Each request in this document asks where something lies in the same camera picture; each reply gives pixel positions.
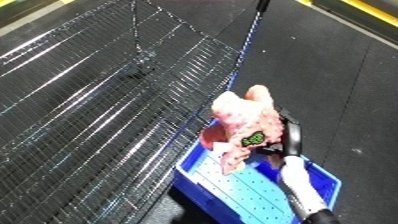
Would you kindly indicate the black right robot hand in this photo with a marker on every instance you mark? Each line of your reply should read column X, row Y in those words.
column 292, row 136

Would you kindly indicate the pink soft toy green patch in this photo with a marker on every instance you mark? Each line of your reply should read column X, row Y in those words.
column 246, row 126

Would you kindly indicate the pale right robot forearm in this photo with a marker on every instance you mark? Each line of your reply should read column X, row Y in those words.
column 302, row 190

